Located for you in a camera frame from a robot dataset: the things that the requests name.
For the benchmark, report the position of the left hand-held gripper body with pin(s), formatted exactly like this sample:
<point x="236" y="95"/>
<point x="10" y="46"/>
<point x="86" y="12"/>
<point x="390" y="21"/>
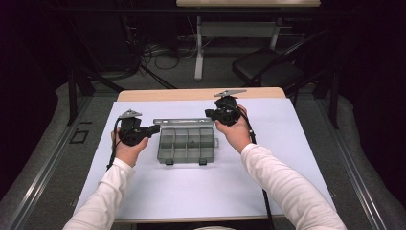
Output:
<point x="130" y="134"/>

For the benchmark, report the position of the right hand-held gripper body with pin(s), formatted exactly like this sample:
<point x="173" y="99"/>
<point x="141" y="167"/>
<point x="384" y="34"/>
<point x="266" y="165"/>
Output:
<point x="227" y="113"/>

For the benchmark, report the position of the grey plastic compartment box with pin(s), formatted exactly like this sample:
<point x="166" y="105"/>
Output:
<point x="178" y="150"/>

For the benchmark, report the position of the person's left hand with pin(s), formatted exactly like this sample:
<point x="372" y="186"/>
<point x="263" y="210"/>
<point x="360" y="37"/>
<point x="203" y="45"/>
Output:
<point x="127" y="155"/>

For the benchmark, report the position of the person's right hand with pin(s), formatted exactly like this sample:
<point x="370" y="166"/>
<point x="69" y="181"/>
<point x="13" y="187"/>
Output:
<point x="236" y="135"/>

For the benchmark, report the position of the wooden table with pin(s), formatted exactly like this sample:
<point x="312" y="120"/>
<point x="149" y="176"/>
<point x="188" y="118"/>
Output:
<point x="191" y="94"/>

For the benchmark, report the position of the black folding chair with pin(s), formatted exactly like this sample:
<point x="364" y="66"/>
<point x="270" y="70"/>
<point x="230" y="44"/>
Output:
<point x="255" y="64"/>

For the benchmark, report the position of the white table board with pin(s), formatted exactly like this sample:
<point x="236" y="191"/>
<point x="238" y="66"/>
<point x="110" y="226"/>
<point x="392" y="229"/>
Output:
<point x="287" y="127"/>

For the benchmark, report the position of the black metal stand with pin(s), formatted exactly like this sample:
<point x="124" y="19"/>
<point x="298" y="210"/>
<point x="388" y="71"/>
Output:
<point x="334" y="99"/>
<point x="72" y="96"/>

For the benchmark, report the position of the white-legged desk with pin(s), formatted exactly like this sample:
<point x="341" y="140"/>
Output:
<point x="236" y="29"/>

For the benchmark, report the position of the person's white clothing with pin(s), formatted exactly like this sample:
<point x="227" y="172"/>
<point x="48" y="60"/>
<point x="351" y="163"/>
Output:
<point x="214" y="228"/>

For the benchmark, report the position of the metal floor rail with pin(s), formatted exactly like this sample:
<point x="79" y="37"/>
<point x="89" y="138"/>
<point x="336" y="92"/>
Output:
<point x="354" y="166"/>
<point x="48" y="163"/>

